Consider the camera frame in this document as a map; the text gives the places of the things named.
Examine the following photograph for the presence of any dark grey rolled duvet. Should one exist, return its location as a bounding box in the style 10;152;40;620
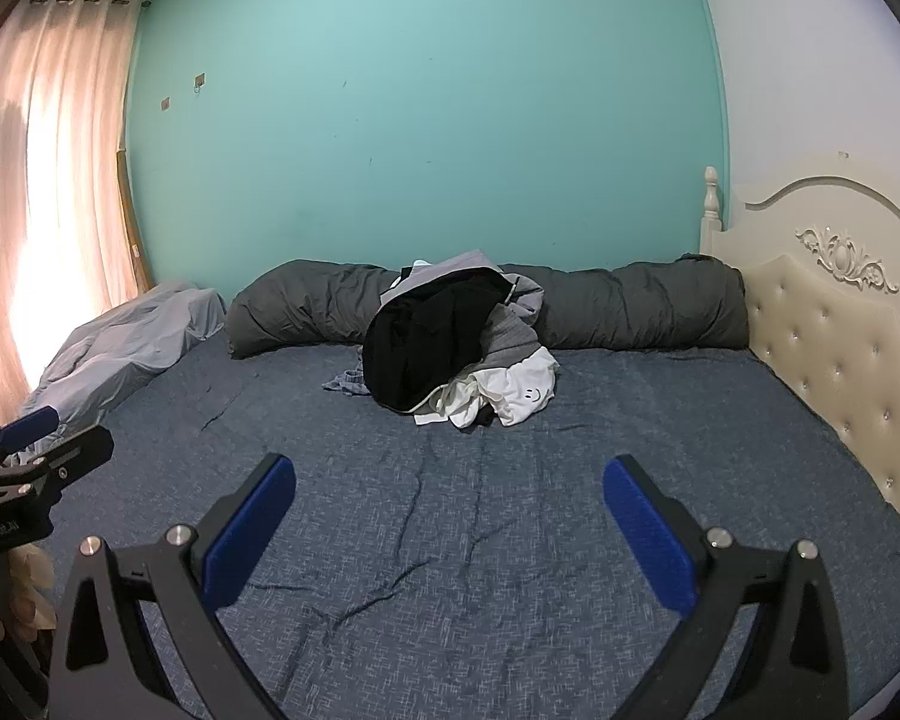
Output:
225;255;751;359

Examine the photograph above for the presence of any black sweater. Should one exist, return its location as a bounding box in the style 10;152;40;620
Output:
364;270;512;415

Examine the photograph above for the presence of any blue sheeted bed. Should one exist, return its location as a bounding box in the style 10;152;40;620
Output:
41;330;900;720

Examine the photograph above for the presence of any pile of grey white clothes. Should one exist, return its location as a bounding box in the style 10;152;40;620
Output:
379;250;546;374

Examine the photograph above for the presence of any pink sheer curtain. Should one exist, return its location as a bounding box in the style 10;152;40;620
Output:
0;0;149;421

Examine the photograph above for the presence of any blue-grey thin garment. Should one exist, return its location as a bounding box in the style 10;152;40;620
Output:
322;366;374;397

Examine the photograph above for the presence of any light grey blanket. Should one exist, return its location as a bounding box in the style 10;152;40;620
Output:
19;281;227;462

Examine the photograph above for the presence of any cream white garment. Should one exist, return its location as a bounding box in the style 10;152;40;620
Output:
414;379;488;430

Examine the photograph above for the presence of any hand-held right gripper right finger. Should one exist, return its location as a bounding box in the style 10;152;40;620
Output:
602;454;852;720

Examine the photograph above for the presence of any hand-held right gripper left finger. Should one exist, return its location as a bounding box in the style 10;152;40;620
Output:
49;452;297;720

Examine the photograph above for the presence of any white smiley t-shirt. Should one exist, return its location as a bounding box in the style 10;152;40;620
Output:
474;347;562;428

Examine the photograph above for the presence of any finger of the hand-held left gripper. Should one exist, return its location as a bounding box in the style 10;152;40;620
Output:
0;405;59;451
34;426;115;500

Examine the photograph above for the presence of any cream tufted headboard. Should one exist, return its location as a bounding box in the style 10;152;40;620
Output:
699;152;900;563

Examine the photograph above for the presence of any person's left hand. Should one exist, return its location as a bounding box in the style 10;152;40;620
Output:
7;544;61;642

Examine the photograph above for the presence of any wooden window frame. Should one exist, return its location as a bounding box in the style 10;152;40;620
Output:
115;148;156;295

